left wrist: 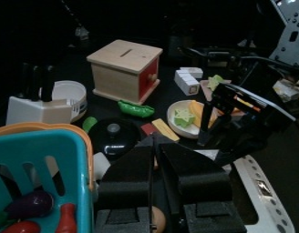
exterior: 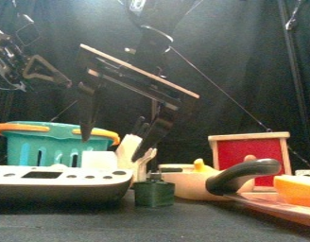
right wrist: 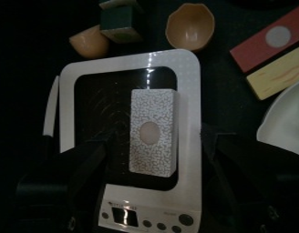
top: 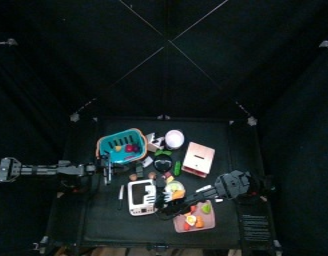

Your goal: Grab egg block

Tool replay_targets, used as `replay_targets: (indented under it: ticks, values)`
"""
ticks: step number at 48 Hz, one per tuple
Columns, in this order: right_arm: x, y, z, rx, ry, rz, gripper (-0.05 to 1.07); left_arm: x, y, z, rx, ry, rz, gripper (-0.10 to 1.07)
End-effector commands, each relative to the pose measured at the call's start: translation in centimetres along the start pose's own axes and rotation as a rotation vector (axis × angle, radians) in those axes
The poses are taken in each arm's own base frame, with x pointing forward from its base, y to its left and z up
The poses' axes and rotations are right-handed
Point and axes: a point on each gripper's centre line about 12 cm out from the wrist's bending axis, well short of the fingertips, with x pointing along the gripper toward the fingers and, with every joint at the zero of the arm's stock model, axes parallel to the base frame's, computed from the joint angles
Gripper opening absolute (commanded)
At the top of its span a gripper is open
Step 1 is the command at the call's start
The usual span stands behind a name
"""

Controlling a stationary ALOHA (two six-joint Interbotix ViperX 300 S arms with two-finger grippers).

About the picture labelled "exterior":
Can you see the white toy kitchen scale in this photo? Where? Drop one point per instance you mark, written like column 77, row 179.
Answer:
column 55, row 186

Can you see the small white patterned block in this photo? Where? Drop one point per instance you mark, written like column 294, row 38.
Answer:
column 306, row 172

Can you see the round wooden knob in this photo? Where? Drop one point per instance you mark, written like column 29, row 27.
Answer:
column 250, row 157

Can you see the yellow white egg block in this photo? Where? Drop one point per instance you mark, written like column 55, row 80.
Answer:
column 199, row 166

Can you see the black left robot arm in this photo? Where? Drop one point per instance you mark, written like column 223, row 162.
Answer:
column 1, row 12

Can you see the black slanted frame pole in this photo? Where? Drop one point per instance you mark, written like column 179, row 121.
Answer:
column 294, row 78

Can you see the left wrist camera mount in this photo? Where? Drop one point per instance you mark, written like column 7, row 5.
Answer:
column 25, row 31

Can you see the red box wooden frame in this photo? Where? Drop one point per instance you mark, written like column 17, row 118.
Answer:
column 245, row 148

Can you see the wooden cutting board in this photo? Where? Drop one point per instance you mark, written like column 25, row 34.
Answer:
column 287, row 211

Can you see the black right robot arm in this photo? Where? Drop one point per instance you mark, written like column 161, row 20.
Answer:
column 154, row 34

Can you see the white cube block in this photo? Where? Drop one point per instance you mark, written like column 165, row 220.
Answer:
column 98, row 159

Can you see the small dark green block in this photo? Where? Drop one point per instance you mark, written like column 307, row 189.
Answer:
column 154, row 193

